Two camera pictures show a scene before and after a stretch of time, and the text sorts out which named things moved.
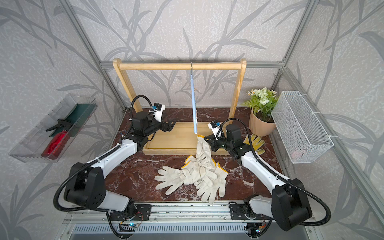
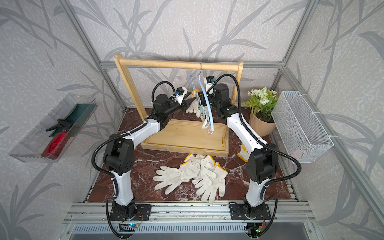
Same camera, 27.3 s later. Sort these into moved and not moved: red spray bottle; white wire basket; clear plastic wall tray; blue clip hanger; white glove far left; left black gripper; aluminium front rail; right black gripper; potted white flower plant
Moved: right black gripper; blue clip hanger; left black gripper
Not moved: white glove far left; red spray bottle; clear plastic wall tray; white wire basket; potted white flower plant; aluminium front rail
